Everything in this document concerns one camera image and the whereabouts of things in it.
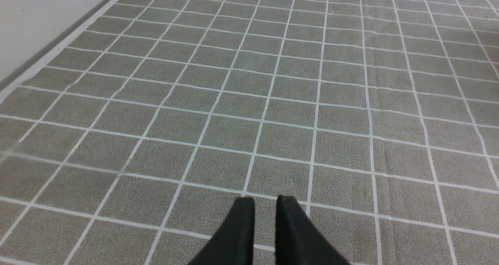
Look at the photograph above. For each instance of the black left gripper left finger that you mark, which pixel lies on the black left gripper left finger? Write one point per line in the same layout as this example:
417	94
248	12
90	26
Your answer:
232	243

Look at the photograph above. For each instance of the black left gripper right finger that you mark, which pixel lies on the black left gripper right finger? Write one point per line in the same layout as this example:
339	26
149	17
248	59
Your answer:
298	242

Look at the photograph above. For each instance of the grey checked tablecloth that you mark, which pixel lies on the grey checked tablecloth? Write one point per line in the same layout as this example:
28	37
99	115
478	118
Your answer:
129	144

